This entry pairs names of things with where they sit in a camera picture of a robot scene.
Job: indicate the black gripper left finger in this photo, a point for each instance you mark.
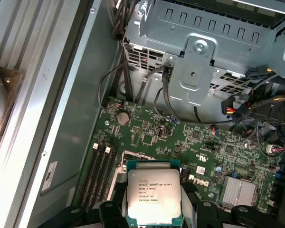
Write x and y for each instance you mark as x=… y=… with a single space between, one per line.
x=118 y=213

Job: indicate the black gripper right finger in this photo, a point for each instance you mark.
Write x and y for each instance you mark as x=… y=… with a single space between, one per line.
x=204 y=213

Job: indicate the silver topped CPU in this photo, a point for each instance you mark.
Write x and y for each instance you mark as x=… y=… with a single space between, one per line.
x=154 y=190

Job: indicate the RAM slot with white clip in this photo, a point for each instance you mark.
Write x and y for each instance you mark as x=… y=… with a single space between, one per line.
x=88 y=177
x=101 y=177

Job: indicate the silver finned heat sink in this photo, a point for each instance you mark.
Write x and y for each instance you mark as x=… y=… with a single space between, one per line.
x=237 y=192

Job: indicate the small blue capacitor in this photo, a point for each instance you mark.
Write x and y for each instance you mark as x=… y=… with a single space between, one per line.
x=219 y=168

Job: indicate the green motherboard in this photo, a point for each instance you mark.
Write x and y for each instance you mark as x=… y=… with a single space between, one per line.
x=204 y=147

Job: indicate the round coin cell battery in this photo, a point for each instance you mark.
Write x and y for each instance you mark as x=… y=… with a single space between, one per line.
x=122 y=117

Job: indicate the black power plug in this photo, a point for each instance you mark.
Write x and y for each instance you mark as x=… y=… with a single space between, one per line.
x=240 y=114

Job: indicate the black PC case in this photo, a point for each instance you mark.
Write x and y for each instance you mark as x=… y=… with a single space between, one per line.
x=85 y=83

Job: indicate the silver metal drive cage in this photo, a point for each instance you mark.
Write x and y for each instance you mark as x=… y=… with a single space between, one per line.
x=204 y=21

